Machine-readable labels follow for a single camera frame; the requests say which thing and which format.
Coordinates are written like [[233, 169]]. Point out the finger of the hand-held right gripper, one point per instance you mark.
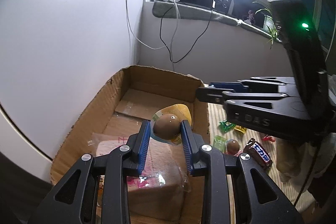
[[225, 85], [210, 96]]

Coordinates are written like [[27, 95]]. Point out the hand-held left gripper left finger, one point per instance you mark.
[[143, 146]]

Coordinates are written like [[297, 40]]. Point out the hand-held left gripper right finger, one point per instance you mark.
[[187, 146]]

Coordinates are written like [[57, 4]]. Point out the brown cardboard box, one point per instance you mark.
[[162, 82]]

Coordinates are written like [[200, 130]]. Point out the brown chocolate bar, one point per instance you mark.
[[258, 153]]

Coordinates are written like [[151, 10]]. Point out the small green candy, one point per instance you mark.
[[219, 143]]

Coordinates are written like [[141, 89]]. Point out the clear plastic bag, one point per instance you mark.
[[110, 144]]

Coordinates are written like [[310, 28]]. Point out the green square candy packet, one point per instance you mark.
[[227, 126]]

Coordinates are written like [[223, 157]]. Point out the green potted plant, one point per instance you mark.
[[271, 32]]

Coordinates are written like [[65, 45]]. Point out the yellow candy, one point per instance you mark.
[[240, 129]]

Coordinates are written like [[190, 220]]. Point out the red candy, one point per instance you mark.
[[268, 138]]

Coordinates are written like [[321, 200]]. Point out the small pink figurine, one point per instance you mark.
[[250, 16]]

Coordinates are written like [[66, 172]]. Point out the striped blanket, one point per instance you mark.
[[262, 187]]

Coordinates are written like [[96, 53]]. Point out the beige fuzzy cloth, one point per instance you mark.
[[291, 161]]

